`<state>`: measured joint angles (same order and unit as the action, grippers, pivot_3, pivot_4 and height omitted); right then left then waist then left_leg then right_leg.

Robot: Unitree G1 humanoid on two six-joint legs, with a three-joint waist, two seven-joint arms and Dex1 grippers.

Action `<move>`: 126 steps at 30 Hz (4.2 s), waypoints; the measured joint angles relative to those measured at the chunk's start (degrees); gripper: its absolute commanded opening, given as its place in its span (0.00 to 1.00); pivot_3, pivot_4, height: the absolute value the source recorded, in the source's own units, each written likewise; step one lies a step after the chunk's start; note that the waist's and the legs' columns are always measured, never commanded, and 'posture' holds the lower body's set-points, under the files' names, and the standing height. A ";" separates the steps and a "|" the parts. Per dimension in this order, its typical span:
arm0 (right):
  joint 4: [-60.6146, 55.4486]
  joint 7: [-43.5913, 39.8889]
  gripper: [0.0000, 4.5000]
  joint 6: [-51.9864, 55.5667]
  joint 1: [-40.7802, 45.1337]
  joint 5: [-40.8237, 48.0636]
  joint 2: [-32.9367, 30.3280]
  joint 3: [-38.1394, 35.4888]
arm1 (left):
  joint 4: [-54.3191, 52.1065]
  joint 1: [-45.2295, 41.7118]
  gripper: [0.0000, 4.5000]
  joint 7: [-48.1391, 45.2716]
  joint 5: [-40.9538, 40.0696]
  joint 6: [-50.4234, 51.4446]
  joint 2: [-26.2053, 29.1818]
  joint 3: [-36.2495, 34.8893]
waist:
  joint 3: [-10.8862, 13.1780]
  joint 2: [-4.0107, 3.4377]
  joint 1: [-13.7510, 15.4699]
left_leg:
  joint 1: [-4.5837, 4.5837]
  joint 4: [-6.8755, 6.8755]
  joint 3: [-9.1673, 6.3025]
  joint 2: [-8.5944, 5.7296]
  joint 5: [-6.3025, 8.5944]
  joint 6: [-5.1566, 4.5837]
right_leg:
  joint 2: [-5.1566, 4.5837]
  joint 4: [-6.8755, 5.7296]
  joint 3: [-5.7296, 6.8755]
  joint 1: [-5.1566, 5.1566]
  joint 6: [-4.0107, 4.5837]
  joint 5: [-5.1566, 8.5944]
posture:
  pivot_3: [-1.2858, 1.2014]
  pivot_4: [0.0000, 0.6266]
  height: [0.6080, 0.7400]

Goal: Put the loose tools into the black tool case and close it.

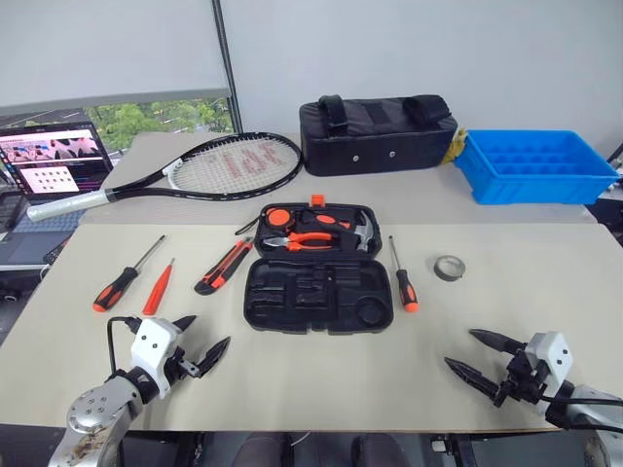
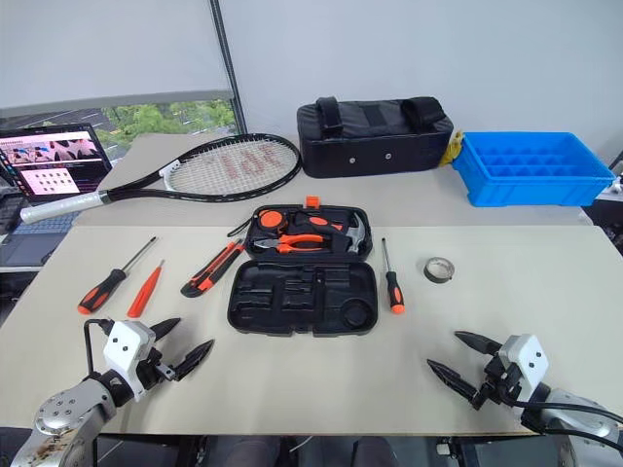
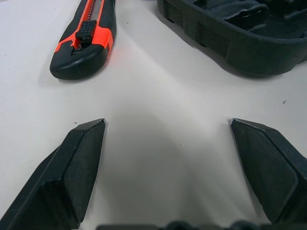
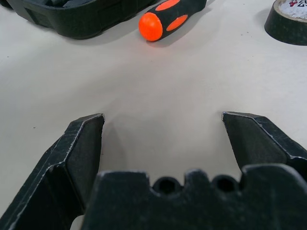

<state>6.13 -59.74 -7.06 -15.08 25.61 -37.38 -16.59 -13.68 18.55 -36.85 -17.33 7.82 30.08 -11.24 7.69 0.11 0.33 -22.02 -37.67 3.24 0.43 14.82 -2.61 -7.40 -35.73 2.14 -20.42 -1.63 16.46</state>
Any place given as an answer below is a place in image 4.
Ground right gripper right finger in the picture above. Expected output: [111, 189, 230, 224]
[220, 111, 307, 177]

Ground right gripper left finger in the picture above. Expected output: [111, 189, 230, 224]
[0, 113, 106, 230]

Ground black electrical tape roll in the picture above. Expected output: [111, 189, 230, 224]
[264, 0, 307, 46]

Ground black orange handled screwdriver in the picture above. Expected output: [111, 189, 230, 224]
[138, 0, 207, 42]

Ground black tool case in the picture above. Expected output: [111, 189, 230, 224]
[0, 0, 168, 40]

